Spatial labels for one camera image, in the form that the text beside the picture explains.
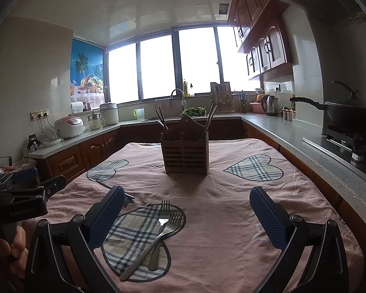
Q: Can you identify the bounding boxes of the black wok with lid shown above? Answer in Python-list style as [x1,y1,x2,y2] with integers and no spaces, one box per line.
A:
[289,80,366,135]

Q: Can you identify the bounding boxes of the tropical fruit wall poster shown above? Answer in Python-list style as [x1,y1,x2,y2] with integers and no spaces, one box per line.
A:
[70,38,106,104]

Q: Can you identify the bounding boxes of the silver metal fork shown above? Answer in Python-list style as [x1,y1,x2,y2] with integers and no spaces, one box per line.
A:
[119,209,184,282]
[148,200,171,272]

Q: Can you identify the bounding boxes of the black power cables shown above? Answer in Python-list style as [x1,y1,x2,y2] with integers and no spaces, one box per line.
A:
[33,117,63,142]

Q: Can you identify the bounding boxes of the steel electric kettle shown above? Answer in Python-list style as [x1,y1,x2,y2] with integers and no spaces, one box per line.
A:
[260,95,279,116]

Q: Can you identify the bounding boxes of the large white electric cooker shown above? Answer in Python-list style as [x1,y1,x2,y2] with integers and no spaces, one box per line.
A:
[99,102,119,126]

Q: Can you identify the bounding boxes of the wall power socket row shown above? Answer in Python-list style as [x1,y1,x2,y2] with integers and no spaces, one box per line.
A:
[30,109,50,121]

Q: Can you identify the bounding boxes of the metal sink faucet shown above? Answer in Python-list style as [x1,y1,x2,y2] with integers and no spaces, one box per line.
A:
[170,88,186,113]

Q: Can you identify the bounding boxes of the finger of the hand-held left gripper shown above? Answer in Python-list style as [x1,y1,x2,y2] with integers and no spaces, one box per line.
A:
[38,175,67,202]
[13,168,39,184]

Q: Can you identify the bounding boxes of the wooden wall cabinets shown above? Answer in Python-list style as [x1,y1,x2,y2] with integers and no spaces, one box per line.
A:
[227,0,295,81]

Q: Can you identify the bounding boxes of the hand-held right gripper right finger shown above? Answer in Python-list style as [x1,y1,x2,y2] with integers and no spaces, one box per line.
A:
[249,186,350,293]

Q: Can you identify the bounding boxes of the gas stove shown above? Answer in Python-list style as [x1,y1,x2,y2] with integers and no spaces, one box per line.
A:
[303,125,366,184]

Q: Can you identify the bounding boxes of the pink white rice cooker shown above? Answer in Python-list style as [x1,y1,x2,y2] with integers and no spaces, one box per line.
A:
[54,116,85,139]

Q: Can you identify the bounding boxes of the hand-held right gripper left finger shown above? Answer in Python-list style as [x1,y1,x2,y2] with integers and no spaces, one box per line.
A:
[24,186,126,293]

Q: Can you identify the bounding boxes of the black clamp device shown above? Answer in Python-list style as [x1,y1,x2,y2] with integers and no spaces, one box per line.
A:
[27,134,42,151]

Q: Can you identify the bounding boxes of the small white electric pot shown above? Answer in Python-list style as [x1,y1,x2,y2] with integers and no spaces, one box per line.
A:
[88,112,106,131]

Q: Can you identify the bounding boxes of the pink printed tablecloth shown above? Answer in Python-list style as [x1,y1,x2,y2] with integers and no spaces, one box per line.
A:
[44,138,365,293]

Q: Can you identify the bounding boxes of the metal dish rack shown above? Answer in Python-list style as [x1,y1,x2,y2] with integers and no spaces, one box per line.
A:
[210,81,236,113]

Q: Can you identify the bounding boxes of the person's left hand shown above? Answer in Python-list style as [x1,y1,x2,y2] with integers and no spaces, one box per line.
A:
[0,226,27,263]

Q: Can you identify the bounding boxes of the wooden utensil holder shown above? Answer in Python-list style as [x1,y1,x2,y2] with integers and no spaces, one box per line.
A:
[160,115,209,176]

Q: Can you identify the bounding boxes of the green leafy vegetables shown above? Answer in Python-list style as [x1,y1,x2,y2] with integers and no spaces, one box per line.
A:
[181,106,207,117]

